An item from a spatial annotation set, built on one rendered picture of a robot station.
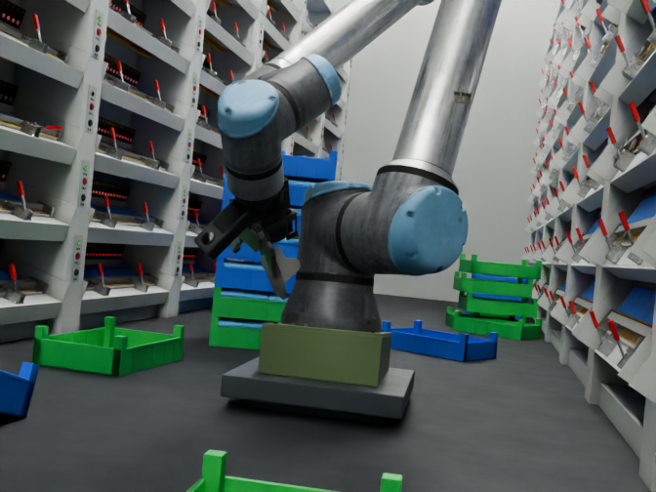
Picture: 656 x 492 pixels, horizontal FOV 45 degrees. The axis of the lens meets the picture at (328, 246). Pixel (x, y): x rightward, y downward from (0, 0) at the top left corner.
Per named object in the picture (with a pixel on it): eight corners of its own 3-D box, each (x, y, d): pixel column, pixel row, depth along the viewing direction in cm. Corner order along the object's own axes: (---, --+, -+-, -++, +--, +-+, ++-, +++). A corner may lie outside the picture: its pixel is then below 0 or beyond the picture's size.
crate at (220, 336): (312, 345, 239) (315, 317, 239) (318, 354, 219) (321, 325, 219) (212, 336, 236) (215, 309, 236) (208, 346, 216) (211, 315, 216)
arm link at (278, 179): (246, 188, 120) (212, 158, 126) (249, 213, 124) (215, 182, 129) (294, 164, 124) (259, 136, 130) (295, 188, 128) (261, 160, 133)
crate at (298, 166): (328, 184, 239) (330, 158, 239) (335, 180, 219) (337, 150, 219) (227, 175, 236) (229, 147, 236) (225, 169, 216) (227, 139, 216)
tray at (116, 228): (170, 246, 275) (184, 208, 274) (82, 242, 215) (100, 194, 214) (119, 225, 278) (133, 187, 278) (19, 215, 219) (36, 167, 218)
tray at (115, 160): (175, 188, 275) (189, 151, 274) (89, 169, 215) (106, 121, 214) (124, 168, 278) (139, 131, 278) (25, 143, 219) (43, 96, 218)
